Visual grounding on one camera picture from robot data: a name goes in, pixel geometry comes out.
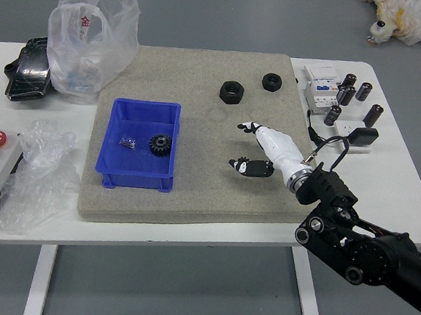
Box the blue plastic box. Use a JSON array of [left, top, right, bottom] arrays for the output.
[[93, 95, 183, 194]]

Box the plush toy in plastic wrap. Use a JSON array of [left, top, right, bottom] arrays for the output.
[[356, 0, 421, 57]]

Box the white table leg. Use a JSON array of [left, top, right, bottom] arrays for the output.
[[284, 245, 326, 315], [22, 242, 59, 315]]

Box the crumpled clear plastic bag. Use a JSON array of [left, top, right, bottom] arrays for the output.
[[0, 116, 89, 241]]

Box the black adapter cord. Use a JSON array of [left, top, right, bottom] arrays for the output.
[[301, 109, 352, 151]]

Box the big black hex nut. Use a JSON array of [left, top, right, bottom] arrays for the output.
[[217, 79, 246, 106]]

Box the big black gear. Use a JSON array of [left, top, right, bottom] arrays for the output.
[[147, 132, 173, 160]]

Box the black plastic tray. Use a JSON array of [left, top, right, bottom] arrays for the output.
[[1, 34, 58, 106]]

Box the small black hex nut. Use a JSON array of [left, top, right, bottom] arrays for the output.
[[261, 71, 285, 93]]

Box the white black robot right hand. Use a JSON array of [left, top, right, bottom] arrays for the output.
[[226, 119, 317, 184]]

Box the black cylindrical capacitor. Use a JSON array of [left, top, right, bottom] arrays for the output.
[[334, 83, 347, 104], [340, 86, 358, 107], [323, 104, 342, 128], [355, 81, 374, 104], [340, 72, 358, 90], [363, 103, 385, 129]]

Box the white circuit breaker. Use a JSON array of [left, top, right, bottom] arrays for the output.
[[298, 62, 347, 117]]

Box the grey-brown foam mat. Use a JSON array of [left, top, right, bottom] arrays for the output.
[[75, 37, 338, 243]]

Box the white plastic bag red print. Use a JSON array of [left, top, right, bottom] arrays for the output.
[[41, 0, 144, 104]]

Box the white power socket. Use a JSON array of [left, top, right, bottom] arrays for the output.
[[331, 118, 375, 155]]

